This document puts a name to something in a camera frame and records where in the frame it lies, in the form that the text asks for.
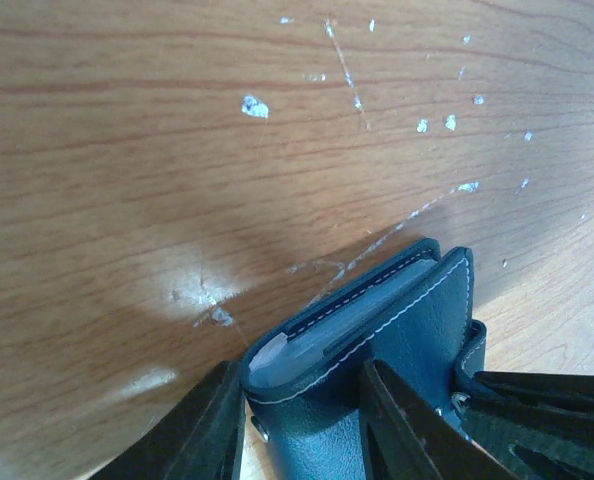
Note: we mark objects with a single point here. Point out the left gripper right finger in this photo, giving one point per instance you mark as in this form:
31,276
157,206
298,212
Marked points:
404,438

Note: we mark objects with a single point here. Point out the blue leather card holder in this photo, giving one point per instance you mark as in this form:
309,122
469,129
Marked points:
301,379

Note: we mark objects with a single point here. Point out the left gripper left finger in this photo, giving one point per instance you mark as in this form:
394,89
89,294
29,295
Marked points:
200,438

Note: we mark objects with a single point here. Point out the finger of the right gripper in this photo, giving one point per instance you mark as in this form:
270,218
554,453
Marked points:
537,426

